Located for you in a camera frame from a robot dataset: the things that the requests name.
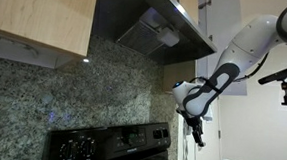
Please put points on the metal cabinet hinge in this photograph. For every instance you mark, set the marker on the metal cabinet hinge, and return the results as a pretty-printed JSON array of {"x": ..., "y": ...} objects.
[{"x": 205, "y": 4}]

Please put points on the steel range hood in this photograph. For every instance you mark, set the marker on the steel range hood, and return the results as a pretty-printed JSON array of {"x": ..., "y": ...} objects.
[{"x": 121, "y": 8}]

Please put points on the white-faced cabinet door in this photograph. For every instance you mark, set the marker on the white-faced cabinet door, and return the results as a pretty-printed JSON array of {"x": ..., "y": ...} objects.
[{"x": 214, "y": 11}]

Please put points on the black bar camera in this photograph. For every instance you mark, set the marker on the black bar camera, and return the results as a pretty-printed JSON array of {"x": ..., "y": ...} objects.
[{"x": 277, "y": 75}]

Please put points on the wooden cabinet door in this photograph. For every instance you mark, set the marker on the wooden cabinet door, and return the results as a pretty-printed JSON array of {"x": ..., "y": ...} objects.
[{"x": 188, "y": 6}]

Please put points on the metal mesh hood filter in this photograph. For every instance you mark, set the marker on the metal mesh hood filter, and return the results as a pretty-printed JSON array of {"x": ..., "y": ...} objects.
[{"x": 139, "y": 39}]

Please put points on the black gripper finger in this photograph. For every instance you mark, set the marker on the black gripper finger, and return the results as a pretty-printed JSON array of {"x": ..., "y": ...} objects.
[
  {"x": 196, "y": 134},
  {"x": 202, "y": 142}
]

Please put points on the metal door hinge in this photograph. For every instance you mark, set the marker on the metal door hinge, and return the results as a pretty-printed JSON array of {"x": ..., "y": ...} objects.
[{"x": 219, "y": 135}]

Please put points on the large wooden wall cabinet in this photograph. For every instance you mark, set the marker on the large wooden wall cabinet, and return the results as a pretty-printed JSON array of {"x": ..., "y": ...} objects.
[{"x": 37, "y": 10}]

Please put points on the narrow wooden wall cabinet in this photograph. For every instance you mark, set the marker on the narrow wooden wall cabinet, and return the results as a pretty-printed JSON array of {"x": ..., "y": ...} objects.
[{"x": 177, "y": 75}]

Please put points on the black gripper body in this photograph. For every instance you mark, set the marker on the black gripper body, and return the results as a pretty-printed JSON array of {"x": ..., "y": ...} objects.
[{"x": 191, "y": 121}]

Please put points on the white door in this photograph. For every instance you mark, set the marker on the white door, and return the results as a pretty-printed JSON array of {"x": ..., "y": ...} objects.
[{"x": 213, "y": 144}]

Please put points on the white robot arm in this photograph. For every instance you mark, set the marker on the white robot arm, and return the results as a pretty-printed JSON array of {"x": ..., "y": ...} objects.
[{"x": 249, "y": 46}]

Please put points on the black stove control panel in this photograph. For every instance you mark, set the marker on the black stove control panel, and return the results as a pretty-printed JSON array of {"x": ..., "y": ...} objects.
[{"x": 112, "y": 145}]

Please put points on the white hood lamp cover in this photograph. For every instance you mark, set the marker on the white hood lamp cover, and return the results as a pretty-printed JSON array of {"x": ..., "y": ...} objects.
[{"x": 168, "y": 36}]

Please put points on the black stove knob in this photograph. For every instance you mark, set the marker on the black stove knob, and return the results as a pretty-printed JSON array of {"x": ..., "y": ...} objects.
[
  {"x": 66, "y": 150},
  {"x": 86, "y": 146},
  {"x": 157, "y": 134},
  {"x": 165, "y": 133}
]

